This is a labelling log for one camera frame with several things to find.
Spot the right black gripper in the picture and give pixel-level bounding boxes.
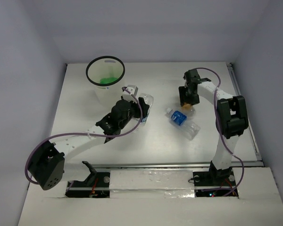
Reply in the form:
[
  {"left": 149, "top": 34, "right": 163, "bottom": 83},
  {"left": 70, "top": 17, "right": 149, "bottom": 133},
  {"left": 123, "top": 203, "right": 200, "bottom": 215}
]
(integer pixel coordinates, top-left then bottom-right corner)
[{"left": 179, "top": 85, "right": 200, "bottom": 106}]

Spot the clear bottle yellow cap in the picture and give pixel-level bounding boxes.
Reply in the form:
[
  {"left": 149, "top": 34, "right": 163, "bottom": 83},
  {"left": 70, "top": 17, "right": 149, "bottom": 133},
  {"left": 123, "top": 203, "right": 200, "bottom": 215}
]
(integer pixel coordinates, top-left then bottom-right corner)
[{"left": 181, "top": 103, "right": 195, "bottom": 117}]

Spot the clear bottle lemon label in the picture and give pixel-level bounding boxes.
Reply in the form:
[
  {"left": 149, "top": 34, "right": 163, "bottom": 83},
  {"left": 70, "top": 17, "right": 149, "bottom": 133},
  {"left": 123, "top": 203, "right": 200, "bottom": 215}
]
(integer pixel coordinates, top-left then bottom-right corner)
[{"left": 139, "top": 93, "right": 154, "bottom": 126}]

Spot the clear bottle blue label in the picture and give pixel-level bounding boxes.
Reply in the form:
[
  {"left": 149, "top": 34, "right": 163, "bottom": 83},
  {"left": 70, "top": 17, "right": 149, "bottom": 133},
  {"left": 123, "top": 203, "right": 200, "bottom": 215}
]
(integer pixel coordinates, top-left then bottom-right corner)
[{"left": 166, "top": 108, "right": 200, "bottom": 140}]

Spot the green plastic bottle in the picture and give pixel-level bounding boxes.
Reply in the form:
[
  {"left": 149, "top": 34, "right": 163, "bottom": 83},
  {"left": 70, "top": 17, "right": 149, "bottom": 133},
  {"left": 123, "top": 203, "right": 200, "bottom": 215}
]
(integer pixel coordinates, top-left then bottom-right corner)
[{"left": 100, "top": 77, "right": 118, "bottom": 86}]

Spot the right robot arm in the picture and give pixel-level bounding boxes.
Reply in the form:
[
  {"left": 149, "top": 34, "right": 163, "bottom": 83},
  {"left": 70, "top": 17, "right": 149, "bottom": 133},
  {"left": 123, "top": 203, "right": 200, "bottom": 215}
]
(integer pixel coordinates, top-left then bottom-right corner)
[{"left": 178, "top": 67, "right": 249, "bottom": 185}]

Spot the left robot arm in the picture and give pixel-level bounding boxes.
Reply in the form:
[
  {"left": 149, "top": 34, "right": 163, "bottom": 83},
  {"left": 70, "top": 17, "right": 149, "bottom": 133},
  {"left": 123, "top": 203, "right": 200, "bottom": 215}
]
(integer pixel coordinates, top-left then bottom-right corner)
[{"left": 25, "top": 94, "right": 154, "bottom": 191}]

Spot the white bin black rim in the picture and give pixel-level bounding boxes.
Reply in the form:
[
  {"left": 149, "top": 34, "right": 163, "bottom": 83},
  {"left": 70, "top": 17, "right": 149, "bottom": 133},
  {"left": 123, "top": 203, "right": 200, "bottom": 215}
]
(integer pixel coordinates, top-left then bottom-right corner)
[{"left": 85, "top": 56, "right": 125, "bottom": 109}]

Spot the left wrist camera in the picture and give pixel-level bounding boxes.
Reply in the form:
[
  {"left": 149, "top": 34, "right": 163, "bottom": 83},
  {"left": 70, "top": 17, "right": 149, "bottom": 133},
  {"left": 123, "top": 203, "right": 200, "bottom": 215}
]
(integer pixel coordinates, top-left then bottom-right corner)
[{"left": 121, "top": 85, "right": 138, "bottom": 103}]

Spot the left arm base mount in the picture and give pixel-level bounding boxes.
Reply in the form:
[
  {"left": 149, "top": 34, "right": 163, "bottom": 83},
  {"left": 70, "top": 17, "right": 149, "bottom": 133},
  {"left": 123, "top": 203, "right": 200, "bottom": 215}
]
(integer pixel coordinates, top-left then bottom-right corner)
[{"left": 65, "top": 161, "right": 110, "bottom": 198}]

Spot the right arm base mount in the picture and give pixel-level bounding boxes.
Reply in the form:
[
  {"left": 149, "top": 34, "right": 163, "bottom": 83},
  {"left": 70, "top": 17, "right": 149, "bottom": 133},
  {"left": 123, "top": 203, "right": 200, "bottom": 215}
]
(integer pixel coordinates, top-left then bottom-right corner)
[{"left": 188, "top": 167, "right": 236, "bottom": 198}]

